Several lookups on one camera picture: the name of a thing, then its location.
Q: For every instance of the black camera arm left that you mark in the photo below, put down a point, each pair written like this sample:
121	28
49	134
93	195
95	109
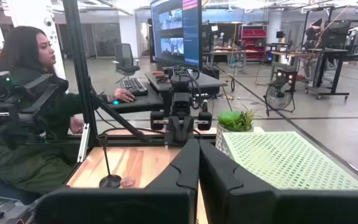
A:
2	102

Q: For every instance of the tall black candlestick holder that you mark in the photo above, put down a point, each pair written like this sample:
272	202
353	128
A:
110	181

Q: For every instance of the wooden workbench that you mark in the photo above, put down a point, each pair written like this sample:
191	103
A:
225	51

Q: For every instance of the black computer mouse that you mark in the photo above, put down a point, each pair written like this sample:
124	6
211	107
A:
116	102

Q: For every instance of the succulent in triangle-pattern pot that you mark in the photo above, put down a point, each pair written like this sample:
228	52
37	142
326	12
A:
233	121

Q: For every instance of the black floor fan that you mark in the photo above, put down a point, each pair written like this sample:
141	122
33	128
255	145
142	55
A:
278	96

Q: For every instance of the red storage rack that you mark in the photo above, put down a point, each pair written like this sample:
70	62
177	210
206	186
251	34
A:
253	34

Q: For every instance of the computer monitor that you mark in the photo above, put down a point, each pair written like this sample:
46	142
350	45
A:
176	31

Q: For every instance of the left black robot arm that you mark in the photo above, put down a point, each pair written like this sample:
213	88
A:
181	82

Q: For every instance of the black standing desk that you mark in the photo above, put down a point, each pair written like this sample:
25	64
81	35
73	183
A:
331	53

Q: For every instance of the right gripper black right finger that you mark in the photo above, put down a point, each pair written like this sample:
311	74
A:
259	208

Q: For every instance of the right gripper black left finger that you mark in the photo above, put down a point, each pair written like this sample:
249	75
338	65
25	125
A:
154	205

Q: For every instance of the green perforated metal shelf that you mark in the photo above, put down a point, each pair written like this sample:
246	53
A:
291	161

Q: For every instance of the black keyboard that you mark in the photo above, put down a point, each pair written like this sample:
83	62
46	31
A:
134	86

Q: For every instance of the black mesh office chair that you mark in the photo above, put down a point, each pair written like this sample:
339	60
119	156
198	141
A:
124	57

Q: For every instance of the dark computer desk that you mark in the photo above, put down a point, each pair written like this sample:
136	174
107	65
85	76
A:
141	102

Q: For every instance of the black aluminium rig frame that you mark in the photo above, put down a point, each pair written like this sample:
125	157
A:
73	62

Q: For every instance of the person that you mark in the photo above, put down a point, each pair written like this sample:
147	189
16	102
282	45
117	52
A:
42	168

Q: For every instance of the silver aluminium bar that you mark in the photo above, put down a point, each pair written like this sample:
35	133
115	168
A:
83	143

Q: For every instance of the white dome security camera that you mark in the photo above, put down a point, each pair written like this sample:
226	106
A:
48	21

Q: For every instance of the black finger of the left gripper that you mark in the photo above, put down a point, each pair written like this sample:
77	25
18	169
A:
187	133
172	133

